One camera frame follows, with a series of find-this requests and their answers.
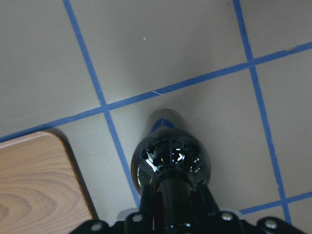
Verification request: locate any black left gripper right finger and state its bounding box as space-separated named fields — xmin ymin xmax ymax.
xmin=196 ymin=183 xmax=220 ymax=215

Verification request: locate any wooden serving tray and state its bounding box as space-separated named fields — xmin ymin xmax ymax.
xmin=0 ymin=132 xmax=97 ymax=234

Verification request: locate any dark wine bottle carried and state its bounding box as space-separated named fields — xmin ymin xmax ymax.
xmin=131 ymin=109 xmax=211 ymax=234

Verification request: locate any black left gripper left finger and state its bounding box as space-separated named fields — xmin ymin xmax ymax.
xmin=139 ymin=184 xmax=155 ymax=219

